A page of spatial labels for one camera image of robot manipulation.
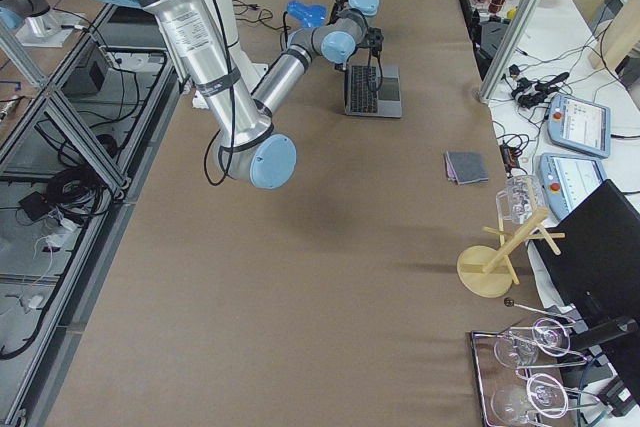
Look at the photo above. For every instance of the black monitor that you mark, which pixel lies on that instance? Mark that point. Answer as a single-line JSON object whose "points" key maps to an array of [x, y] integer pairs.
{"points": [[597, 271]]}

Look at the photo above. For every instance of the wine glass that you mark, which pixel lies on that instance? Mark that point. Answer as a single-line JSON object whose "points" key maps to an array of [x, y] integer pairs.
{"points": [[540, 398], [520, 346]]}

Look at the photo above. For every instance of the wooden mug tree stand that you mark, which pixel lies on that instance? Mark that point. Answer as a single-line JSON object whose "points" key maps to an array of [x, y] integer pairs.
{"points": [[488, 272]]}

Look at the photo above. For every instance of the aluminium frame column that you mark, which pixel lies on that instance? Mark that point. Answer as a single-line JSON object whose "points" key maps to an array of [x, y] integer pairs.
{"points": [[509, 43]]}

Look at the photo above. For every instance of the teach pendant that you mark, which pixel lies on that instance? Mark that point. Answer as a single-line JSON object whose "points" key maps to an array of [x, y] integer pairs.
{"points": [[567, 180], [580, 125]]}

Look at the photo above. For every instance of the blue desk lamp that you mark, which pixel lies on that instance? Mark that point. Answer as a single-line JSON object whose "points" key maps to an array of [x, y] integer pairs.
{"points": [[298, 15]]}

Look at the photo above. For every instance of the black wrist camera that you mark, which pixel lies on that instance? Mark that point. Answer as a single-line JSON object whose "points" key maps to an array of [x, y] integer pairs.
{"points": [[374, 41]]}

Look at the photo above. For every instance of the upper wine glass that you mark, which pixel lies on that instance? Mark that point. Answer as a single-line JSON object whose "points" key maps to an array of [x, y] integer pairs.
{"points": [[520, 346]]}

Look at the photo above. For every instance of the clear glass mug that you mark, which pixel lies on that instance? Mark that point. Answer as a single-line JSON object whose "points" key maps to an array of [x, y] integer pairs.
{"points": [[520, 198]]}

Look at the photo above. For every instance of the grey laptop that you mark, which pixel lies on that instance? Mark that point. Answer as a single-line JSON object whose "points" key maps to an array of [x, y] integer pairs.
{"points": [[373, 91]]}

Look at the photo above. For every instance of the metal wire glass rack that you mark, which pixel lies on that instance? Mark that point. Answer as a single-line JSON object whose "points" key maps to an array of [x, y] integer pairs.
{"points": [[518, 371]]}

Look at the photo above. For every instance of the lower wine glass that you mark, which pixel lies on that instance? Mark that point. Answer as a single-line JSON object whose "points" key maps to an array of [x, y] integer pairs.
{"points": [[540, 398]]}

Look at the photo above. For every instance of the upper teach pendant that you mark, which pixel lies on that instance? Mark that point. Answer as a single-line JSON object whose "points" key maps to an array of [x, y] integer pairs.
{"points": [[580, 125]]}

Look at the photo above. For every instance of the folded grey cloth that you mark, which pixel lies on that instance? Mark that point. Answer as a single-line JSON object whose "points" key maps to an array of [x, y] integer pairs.
{"points": [[465, 167]]}

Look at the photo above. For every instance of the lower teach pendant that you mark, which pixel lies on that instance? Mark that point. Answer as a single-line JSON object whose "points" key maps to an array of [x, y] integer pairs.
{"points": [[567, 180]]}

